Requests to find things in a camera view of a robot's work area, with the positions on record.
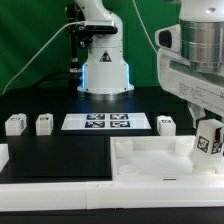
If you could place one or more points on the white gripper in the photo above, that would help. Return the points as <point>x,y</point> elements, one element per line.
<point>200,89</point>

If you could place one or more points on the white square tabletop part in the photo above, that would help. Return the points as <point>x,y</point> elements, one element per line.
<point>156,158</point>

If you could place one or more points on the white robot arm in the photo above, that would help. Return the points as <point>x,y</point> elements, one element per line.
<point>190,62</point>

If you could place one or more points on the white plate with AprilTags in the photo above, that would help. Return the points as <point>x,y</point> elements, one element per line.
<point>105,121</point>

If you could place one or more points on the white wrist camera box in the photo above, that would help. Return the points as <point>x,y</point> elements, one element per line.
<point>169,38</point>

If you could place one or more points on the black camera on stand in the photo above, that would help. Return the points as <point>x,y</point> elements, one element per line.
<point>81,34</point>

